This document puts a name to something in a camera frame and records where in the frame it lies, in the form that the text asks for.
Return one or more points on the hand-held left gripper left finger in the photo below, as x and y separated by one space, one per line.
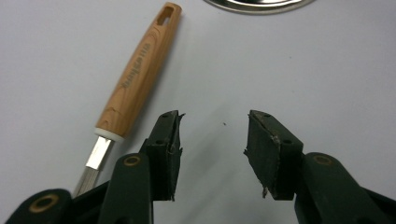
163 155

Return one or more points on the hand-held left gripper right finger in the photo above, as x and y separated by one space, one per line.
274 155

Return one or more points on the steel utensil stand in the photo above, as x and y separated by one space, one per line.
258 6

